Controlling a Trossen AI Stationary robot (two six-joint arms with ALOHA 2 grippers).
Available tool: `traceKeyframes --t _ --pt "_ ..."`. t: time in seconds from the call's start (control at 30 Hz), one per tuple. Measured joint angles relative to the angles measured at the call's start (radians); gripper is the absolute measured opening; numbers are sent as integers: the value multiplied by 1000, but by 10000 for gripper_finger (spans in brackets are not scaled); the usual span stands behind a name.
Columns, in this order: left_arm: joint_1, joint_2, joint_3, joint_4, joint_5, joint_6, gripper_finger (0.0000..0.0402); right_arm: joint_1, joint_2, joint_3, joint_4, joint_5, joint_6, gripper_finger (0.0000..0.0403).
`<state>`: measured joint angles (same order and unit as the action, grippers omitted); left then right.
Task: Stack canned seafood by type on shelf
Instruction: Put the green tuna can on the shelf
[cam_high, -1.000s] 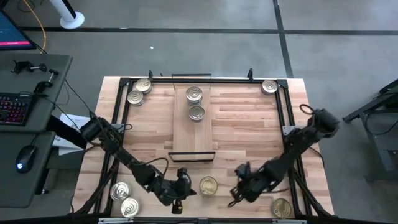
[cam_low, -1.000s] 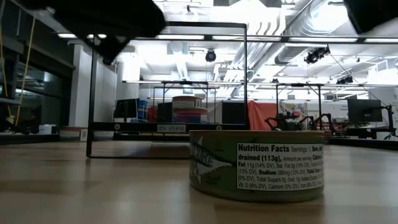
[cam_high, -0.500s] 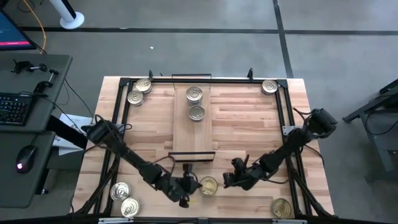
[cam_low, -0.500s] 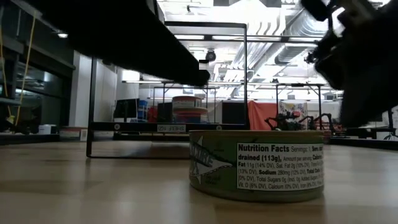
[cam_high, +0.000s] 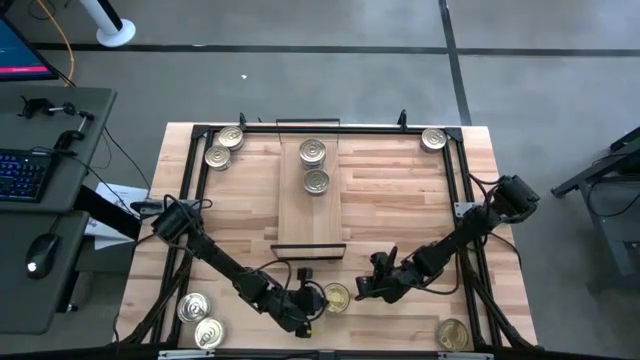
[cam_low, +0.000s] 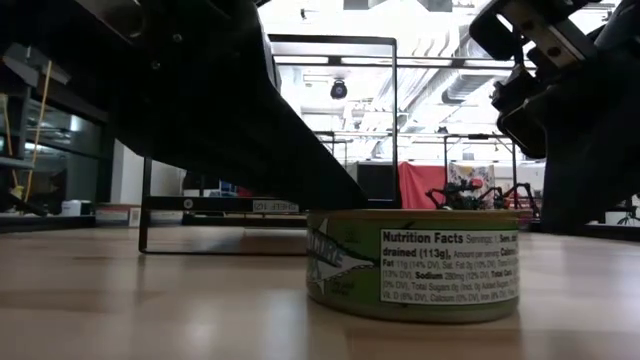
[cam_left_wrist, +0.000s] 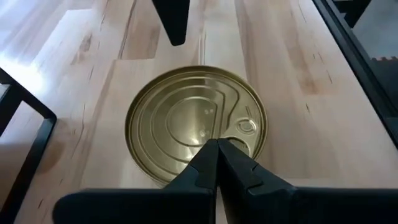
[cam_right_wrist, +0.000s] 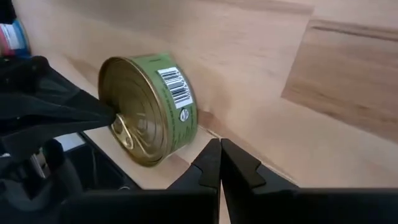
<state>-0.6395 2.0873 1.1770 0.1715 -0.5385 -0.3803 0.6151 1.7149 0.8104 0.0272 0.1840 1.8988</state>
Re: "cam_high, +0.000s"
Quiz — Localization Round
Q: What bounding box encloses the black flat panel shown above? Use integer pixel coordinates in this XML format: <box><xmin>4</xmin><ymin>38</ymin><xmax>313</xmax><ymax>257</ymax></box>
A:
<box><xmin>73</xmin><ymin>184</ymin><xmax>144</xmax><ymax>242</ymax></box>

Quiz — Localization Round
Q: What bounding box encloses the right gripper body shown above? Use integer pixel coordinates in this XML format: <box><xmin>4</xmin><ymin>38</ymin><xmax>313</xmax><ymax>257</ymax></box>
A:
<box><xmin>355</xmin><ymin>259</ymin><xmax>419</xmax><ymax>304</ymax></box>

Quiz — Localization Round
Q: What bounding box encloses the black computer mouse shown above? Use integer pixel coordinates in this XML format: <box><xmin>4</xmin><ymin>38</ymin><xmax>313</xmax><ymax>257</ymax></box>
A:
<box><xmin>24</xmin><ymin>233</ymin><xmax>61</xmax><ymax>282</ymax></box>

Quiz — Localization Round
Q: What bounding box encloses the grey cable plug block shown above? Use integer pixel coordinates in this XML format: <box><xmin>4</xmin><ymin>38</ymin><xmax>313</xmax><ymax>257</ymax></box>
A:
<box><xmin>129</xmin><ymin>198</ymin><xmax>166</xmax><ymax>217</ymax></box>

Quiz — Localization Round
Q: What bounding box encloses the yellow cable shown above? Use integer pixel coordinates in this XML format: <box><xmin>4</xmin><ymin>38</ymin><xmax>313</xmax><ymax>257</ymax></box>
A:
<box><xmin>35</xmin><ymin>0</ymin><xmax>77</xmax><ymax>87</ymax></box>

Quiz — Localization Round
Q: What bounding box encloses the black desk clamp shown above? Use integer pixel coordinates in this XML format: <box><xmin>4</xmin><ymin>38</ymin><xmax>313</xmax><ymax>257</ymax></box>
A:
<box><xmin>53</xmin><ymin>109</ymin><xmax>96</xmax><ymax>152</ymax></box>
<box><xmin>17</xmin><ymin>95</ymin><xmax>77</xmax><ymax>120</ymax></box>

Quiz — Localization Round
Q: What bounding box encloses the gold-lid salmon can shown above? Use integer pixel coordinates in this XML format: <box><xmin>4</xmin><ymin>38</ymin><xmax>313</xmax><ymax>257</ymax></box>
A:
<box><xmin>322</xmin><ymin>282</ymin><xmax>352</xmax><ymax>315</ymax></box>
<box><xmin>434</xmin><ymin>317</ymin><xmax>472</xmax><ymax>353</ymax></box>

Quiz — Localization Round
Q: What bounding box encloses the white paper sheet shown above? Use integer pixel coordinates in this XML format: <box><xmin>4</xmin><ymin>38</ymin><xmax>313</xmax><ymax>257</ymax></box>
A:
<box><xmin>83</xmin><ymin>181</ymin><xmax>151</xmax><ymax>251</ymax></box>

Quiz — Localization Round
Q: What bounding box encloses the silver frame bracket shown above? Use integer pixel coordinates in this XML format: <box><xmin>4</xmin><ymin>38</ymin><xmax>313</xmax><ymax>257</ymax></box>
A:
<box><xmin>437</xmin><ymin>351</ymin><xmax>495</xmax><ymax>360</ymax></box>
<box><xmin>157</xmin><ymin>349</ymin><xmax>216</xmax><ymax>360</ymax></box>

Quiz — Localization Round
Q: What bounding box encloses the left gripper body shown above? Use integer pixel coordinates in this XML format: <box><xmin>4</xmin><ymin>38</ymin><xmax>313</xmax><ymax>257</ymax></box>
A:
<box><xmin>272</xmin><ymin>282</ymin><xmax>329</xmax><ymax>334</ymax></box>

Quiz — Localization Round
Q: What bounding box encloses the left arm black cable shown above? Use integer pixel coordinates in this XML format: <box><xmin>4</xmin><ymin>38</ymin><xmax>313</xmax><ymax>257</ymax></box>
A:
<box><xmin>252</xmin><ymin>258</ymin><xmax>294</xmax><ymax>292</ymax></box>

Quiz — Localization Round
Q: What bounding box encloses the black metal side table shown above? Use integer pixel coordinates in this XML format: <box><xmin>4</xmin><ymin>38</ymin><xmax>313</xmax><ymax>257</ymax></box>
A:
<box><xmin>549</xmin><ymin>124</ymin><xmax>640</xmax><ymax>292</ymax></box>

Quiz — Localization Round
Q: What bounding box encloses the wooden shelf with black frame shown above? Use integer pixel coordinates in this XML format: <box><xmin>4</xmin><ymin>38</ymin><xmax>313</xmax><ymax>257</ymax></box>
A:
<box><xmin>269</xmin><ymin>117</ymin><xmax>348</xmax><ymax>261</ymax></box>

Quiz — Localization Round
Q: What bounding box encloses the backlit black keyboard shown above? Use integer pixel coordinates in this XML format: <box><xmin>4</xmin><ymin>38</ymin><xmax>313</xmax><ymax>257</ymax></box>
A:
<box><xmin>0</xmin><ymin>148</ymin><xmax>55</xmax><ymax>204</ymax></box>

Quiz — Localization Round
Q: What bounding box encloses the grey desk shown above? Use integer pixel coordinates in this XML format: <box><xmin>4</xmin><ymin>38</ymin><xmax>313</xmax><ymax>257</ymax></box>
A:
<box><xmin>0</xmin><ymin>85</ymin><xmax>119</xmax><ymax>336</ymax></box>

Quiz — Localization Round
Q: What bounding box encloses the white pole stand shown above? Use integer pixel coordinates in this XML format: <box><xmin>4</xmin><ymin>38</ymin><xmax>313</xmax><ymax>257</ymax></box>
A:
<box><xmin>78</xmin><ymin>0</ymin><xmax>137</xmax><ymax>49</ymax></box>

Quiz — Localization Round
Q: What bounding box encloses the monitor with blue screen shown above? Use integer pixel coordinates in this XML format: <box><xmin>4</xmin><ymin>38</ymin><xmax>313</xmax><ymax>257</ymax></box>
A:
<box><xmin>0</xmin><ymin>13</ymin><xmax>60</xmax><ymax>83</ymax></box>

